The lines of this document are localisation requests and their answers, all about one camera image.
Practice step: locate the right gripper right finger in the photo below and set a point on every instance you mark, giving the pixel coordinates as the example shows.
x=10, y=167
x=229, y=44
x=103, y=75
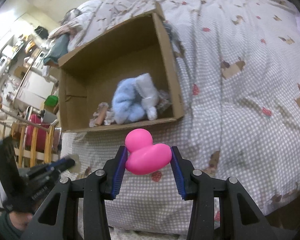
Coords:
x=240, y=217

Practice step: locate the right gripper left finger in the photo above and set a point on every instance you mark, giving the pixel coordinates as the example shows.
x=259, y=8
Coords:
x=76, y=209

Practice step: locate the pink rubber duck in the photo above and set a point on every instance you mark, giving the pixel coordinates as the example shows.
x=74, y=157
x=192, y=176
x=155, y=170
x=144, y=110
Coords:
x=145, y=157

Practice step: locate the light blue fluffy scrunchie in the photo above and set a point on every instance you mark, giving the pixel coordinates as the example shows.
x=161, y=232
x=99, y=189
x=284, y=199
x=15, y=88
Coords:
x=126, y=103

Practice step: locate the white scrunchie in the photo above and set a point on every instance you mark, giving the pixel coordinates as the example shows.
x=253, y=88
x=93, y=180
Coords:
x=149, y=95

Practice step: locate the beige patterned scrunchie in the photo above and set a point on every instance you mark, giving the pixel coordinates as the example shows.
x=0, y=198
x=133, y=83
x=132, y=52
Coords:
x=164, y=101

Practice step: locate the person's left hand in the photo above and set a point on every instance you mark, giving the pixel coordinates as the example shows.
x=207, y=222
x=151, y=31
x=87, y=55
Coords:
x=20, y=220

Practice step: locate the wooden chair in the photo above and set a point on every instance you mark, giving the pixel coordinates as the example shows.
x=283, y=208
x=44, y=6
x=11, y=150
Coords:
x=34, y=140

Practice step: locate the open cardboard box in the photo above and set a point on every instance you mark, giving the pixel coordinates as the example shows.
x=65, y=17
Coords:
x=90, y=73

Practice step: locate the checkered bed cover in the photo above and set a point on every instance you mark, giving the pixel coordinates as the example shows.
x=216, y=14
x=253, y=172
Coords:
x=238, y=63

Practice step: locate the pile of blankets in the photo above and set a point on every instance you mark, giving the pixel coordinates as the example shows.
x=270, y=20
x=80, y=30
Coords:
x=70, y=33

